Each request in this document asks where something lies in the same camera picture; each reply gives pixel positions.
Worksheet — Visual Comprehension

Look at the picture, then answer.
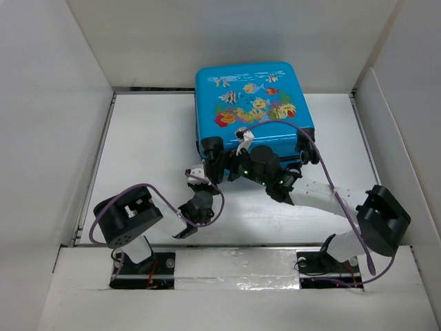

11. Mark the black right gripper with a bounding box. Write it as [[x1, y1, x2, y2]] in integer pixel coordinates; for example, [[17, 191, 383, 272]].
[[204, 143, 269, 187]]

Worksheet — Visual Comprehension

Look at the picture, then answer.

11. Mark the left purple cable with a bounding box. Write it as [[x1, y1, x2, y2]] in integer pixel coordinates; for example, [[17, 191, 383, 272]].
[[89, 170, 227, 280]]

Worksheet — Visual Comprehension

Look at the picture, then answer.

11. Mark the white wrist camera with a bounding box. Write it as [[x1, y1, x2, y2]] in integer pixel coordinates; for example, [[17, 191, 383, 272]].
[[185, 163, 212, 185], [234, 127, 255, 156]]

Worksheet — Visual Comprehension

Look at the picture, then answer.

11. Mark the blue child suitcase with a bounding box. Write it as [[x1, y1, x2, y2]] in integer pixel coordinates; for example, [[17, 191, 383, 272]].
[[195, 61, 318, 166]]

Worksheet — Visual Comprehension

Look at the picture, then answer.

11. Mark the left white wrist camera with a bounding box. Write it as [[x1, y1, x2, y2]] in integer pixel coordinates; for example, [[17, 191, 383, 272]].
[[185, 163, 212, 185]]

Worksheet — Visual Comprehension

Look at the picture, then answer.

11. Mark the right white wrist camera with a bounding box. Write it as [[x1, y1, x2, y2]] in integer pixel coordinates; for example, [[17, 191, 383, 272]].
[[234, 127, 255, 156]]

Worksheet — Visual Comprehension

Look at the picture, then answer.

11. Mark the metal base rail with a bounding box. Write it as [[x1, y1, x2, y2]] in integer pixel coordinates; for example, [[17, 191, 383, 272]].
[[58, 246, 361, 293]]

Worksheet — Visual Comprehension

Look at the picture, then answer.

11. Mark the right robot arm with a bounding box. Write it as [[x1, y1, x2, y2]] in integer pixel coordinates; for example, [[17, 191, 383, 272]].
[[226, 146, 411, 271]]

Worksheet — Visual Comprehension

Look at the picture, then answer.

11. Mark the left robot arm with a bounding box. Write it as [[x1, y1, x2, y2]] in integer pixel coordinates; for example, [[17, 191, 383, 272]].
[[89, 151, 225, 277]]

